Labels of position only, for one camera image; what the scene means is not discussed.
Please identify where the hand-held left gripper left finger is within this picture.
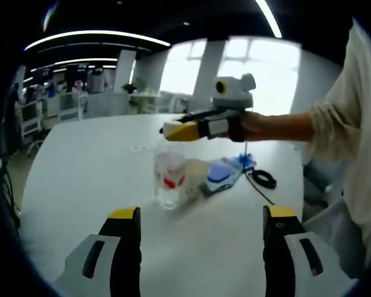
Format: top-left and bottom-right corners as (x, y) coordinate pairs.
(53, 205), (142, 297)

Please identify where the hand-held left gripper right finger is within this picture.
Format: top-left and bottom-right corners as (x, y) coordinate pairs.
(262, 204), (346, 297)

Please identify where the white paper cup green print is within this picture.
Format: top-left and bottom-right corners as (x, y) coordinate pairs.
(179, 158), (210, 204)

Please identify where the clear bag with blue pad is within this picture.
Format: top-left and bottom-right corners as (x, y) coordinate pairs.
(202, 156), (245, 195)

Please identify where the clear plastic bottle red label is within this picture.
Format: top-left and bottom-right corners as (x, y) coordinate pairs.
(153, 121), (187, 211)

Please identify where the blue tissue packet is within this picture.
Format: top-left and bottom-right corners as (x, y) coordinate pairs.
(231, 152), (257, 170)

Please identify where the black cable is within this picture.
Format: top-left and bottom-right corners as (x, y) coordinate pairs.
(249, 169), (278, 189)

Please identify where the person's right hand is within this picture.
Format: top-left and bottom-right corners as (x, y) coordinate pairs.
(241, 110), (269, 143)

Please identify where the large window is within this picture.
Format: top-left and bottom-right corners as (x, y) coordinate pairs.
(160, 41), (207, 95)
(224, 37), (301, 115)

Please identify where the green potted plant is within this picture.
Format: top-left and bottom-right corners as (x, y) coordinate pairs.
(121, 82), (139, 95)

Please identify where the straight ceiling light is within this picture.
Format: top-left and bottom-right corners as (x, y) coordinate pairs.
(255, 0), (283, 39)

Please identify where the white low cabinet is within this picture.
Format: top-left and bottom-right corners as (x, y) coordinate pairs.
(80, 92), (161, 119)

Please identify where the white table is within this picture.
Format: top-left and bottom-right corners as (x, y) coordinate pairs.
(20, 113), (305, 297)

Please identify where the person in beige clothes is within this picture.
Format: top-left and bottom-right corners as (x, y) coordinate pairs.
(302, 18), (371, 279)

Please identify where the long curved ceiling light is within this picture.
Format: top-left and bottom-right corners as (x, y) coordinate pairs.
(24, 30), (171, 52)

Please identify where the white office chair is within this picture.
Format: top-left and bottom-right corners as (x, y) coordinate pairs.
(20, 100), (46, 139)

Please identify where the thin gripper cable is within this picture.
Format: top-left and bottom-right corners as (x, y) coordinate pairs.
(242, 140), (276, 205)

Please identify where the wall screen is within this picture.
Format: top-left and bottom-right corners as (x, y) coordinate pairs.
(66, 63), (90, 78)

